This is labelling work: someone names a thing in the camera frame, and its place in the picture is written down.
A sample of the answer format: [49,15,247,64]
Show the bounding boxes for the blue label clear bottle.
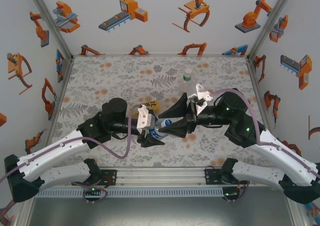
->
[149,118,174,139]

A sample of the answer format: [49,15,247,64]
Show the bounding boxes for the aluminium side rail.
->
[46,56,75,147]
[246,56,278,142]

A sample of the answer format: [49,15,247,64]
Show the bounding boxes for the floral patterned table cover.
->
[51,54,276,168]

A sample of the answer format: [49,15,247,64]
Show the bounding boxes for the green label clear bottle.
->
[180,68,195,96]

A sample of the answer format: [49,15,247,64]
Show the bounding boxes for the aluminium frame post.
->
[246,0,300,59]
[24,0,75,59]

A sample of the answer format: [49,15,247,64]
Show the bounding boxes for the slotted grey cable tray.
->
[37,187,225,199]

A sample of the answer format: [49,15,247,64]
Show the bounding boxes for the aluminium table edge rail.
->
[42,166,286,187]

